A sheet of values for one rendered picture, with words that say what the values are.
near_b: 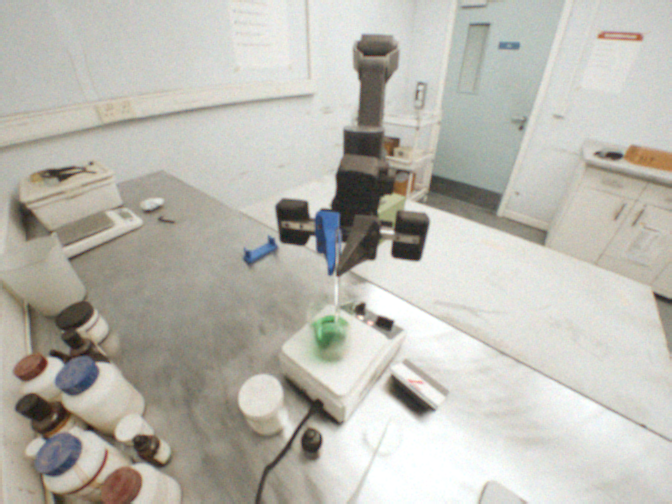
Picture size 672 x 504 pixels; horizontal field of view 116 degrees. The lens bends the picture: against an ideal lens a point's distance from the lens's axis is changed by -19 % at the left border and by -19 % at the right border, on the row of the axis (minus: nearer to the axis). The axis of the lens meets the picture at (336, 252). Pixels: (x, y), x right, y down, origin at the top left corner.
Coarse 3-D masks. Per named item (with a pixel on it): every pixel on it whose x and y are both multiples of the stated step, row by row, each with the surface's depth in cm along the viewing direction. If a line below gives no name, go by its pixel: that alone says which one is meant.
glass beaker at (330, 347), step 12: (312, 300) 35; (324, 300) 36; (348, 300) 36; (312, 312) 36; (324, 312) 38; (348, 312) 36; (312, 324) 37; (348, 324) 32; (312, 336) 34; (324, 336) 32; (336, 336) 32; (348, 336) 34; (312, 348) 36; (324, 348) 34; (336, 348) 34; (348, 348) 36; (324, 360) 36; (336, 360) 35
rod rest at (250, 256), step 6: (270, 240) 73; (264, 246) 73; (270, 246) 73; (276, 246) 74; (246, 252) 68; (252, 252) 71; (258, 252) 71; (264, 252) 71; (246, 258) 69; (252, 258) 69; (258, 258) 70
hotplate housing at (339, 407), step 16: (400, 336) 45; (384, 352) 40; (288, 368) 39; (368, 368) 37; (304, 384) 38; (320, 384) 35; (368, 384) 38; (320, 400) 37; (336, 400) 34; (352, 400) 35; (336, 416) 36
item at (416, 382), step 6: (396, 366) 43; (402, 366) 44; (402, 372) 41; (408, 372) 43; (408, 378) 40; (414, 378) 41; (414, 384) 39; (420, 384) 40; (426, 384) 41; (420, 390) 38; (426, 390) 39; (432, 390) 40; (432, 396) 38; (438, 396) 39; (438, 402) 37
